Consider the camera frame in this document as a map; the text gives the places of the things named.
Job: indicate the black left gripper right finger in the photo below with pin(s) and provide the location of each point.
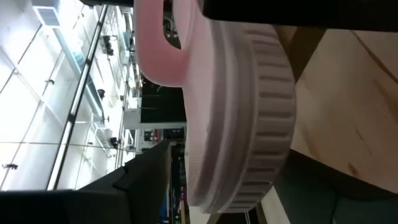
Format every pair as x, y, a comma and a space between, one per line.
326, 202

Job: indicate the pink rubber slide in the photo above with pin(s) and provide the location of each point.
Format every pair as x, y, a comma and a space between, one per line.
224, 109

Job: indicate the white ceiling air vent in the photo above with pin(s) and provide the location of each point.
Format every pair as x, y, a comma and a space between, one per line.
46, 14

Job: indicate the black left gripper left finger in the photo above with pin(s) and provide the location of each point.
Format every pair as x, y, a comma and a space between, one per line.
93, 205

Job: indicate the black ceiling track rail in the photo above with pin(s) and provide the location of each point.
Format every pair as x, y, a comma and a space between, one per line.
76, 102

